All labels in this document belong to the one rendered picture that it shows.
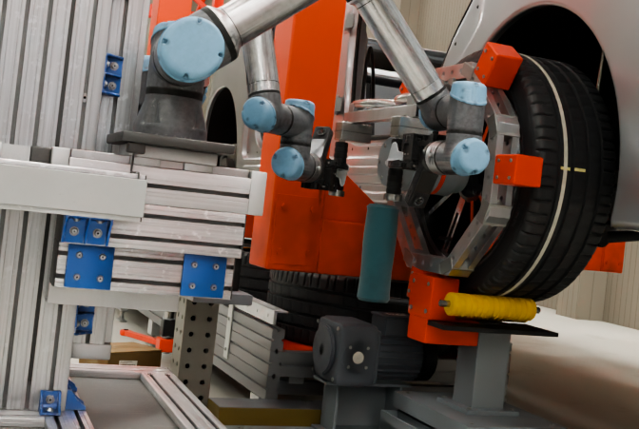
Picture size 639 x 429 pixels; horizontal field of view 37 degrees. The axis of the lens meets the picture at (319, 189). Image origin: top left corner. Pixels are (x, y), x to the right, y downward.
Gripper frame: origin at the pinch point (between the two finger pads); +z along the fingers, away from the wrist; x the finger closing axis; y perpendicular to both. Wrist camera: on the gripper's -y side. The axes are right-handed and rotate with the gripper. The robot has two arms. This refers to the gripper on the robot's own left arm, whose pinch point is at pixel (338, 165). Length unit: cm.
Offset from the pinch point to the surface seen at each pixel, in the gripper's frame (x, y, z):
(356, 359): 8, 52, 9
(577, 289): -10, 58, 602
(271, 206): -23.0, 13.1, 9.0
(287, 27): -25.6, -39.6, 11.5
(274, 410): -16, 71, 11
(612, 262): 41, 25, 344
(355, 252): -3.0, 23.8, 27.8
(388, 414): 17, 66, 15
